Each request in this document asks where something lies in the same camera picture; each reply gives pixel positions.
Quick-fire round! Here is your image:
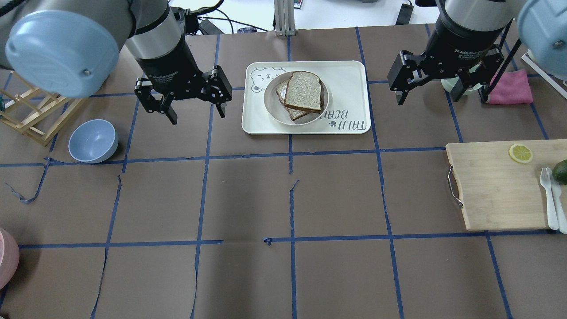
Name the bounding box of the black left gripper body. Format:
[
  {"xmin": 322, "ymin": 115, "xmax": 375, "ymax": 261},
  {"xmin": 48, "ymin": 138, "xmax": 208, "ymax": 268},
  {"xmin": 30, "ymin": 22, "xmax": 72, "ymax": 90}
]
[{"xmin": 134, "ymin": 39, "xmax": 232, "ymax": 113}]

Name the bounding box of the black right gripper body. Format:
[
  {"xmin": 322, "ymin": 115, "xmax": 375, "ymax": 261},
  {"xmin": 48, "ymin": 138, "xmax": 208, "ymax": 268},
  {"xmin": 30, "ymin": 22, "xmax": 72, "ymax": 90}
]
[{"xmin": 387, "ymin": 18, "xmax": 504, "ymax": 92}]

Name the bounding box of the white round plate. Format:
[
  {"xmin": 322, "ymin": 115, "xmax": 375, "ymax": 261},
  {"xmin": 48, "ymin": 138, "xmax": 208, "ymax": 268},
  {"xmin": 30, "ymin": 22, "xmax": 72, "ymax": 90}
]
[{"xmin": 263, "ymin": 71, "xmax": 330, "ymax": 125}]

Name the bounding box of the plain bread slice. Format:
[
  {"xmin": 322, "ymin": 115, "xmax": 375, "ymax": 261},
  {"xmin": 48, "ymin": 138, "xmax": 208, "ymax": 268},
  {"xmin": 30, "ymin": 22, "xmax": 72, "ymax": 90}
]
[{"xmin": 283, "ymin": 71, "xmax": 323, "ymax": 114}]

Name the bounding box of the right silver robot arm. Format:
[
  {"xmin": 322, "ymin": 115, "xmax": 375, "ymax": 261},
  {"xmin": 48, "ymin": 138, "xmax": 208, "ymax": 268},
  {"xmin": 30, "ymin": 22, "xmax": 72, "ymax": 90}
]
[{"xmin": 387, "ymin": 0, "xmax": 567, "ymax": 105}]

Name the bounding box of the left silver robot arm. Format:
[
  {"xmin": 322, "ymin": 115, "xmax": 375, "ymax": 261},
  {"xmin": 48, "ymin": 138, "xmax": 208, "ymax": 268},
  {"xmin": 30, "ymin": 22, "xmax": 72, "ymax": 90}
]
[{"xmin": 1, "ymin": 0, "xmax": 232, "ymax": 124}]

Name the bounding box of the light green bowl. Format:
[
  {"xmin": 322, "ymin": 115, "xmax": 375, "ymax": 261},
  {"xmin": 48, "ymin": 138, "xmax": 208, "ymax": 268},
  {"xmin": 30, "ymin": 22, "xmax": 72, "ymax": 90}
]
[{"xmin": 441, "ymin": 64, "xmax": 483, "ymax": 97}]

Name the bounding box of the pink cloth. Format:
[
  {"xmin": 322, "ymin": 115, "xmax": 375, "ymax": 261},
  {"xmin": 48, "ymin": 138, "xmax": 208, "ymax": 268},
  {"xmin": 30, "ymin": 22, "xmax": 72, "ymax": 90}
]
[{"xmin": 486, "ymin": 69, "xmax": 533, "ymax": 105}]

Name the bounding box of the cream bear tray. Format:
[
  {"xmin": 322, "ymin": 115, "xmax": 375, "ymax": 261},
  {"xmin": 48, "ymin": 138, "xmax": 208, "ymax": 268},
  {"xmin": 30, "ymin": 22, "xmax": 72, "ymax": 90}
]
[{"xmin": 241, "ymin": 61, "xmax": 371, "ymax": 135}]

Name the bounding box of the small black power adapter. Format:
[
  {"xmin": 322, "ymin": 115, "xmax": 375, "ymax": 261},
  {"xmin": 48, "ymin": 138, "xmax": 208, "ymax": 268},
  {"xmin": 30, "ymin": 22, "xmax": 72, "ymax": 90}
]
[{"xmin": 395, "ymin": 0, "xmax": 414, "ymax": 25}]

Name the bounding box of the blue bowl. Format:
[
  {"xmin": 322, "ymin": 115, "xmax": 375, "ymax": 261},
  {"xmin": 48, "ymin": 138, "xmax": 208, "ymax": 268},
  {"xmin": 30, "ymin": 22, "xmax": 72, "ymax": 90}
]
[{"xmin": 68, "ymin": 119, "xmax": 119, "ymax": 164}]

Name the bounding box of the lemon half slice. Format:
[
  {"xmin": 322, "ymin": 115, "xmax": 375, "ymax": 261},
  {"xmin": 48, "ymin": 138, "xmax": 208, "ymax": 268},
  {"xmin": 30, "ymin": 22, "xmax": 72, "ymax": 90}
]
[{"xmin": 508, "ymin": 143, "xmax": 533, "ymax": 164}]

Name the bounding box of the wooden cutting board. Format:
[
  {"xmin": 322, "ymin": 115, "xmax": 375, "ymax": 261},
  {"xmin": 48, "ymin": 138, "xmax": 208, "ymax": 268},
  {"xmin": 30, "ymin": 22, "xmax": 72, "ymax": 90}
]
[{"xmin": 446, "ymin": 139, "xmax": 567, "ymax": 231}]

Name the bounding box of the white plastic fork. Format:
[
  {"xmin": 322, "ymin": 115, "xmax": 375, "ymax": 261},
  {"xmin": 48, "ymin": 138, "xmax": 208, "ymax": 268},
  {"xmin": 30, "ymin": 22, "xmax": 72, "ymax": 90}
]
[{"xmin": 540, "ymin": 167, "xmax": 559, "ymax": 230}]

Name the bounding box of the wooden cup rack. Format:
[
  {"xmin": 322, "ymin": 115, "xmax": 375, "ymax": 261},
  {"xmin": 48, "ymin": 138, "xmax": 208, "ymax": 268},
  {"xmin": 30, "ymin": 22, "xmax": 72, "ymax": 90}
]
[{"xmin": 0, "ymin": 70, "xmax": 88, "ymax": 147}]

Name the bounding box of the green lime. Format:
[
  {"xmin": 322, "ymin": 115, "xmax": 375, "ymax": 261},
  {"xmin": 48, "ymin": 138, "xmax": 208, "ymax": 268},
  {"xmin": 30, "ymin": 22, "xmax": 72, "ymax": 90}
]
[{"xmin": 551, "ymin": 159, "xmax": 567, "ymax": 185}]

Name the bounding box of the pink bowl with ice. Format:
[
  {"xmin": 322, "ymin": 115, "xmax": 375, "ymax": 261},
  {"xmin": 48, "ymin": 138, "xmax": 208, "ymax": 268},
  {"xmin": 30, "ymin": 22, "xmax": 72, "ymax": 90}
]
[{"xmin": 0, "ymin": 228, "xmax": 20, "ymax": 289}]

